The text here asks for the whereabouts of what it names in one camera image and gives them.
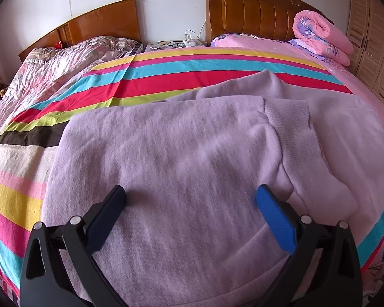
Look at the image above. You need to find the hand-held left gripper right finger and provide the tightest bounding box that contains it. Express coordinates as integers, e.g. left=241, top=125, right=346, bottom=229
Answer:
left=255, top=184, right=363, bottom=307

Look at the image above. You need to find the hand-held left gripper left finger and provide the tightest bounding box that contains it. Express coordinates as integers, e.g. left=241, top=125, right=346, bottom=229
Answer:
left=20, top=185, right=127, bottom=307

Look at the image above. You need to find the lilac sweatshirt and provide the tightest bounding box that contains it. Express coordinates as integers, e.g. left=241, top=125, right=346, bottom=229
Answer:
left=40, top=69, right=384, bottom=307

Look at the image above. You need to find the beige pink floral quilt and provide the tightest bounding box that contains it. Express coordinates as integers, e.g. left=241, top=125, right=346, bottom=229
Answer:
left=0, top=35, right=141, bottom=141

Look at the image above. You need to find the rainbow striped blanket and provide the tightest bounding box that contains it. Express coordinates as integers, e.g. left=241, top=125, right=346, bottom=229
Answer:
left=0, top=45, right=384, bottom=295

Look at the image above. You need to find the pink bed sheet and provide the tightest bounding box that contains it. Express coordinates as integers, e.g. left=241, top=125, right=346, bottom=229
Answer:
left=210, top=34, right=384, bottom=282

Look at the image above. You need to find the plaid bed sheet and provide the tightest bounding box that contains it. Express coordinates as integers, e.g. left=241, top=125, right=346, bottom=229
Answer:
left=128, top=41, right=146, bottom=60

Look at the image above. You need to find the bedside table with floral cover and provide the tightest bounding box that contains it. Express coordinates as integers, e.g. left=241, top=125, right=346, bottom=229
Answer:
left=145, top=39, right=207, bottom=52

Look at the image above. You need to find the purple pink floral pillow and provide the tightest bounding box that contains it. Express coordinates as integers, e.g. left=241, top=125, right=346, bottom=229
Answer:
left=210, top=34, right=253, bottom=48

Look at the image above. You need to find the rolled pink floral quilt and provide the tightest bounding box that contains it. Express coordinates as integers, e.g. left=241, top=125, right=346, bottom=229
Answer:
left=290, top=10, right=354, bottom=66

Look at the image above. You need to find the plain wooden headboard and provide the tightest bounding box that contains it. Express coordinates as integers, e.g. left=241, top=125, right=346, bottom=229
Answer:
left=18, top=0, right=141, bottom=63

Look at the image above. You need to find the white power strip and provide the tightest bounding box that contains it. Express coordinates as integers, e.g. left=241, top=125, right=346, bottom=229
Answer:
left=183, top=30, right=197, bottom=47

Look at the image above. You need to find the light wooden wardrobe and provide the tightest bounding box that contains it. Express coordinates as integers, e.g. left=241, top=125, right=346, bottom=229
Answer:
left=346, top=0, right=384, bottom=109

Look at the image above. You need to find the panelled wooden headboard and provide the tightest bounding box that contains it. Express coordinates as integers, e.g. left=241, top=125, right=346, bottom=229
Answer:
left=206, top=0, right=335, bottom=45

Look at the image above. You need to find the white charging cable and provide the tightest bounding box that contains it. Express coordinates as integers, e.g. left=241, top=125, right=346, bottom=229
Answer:
left=186, top=21, right=208, bottom=45

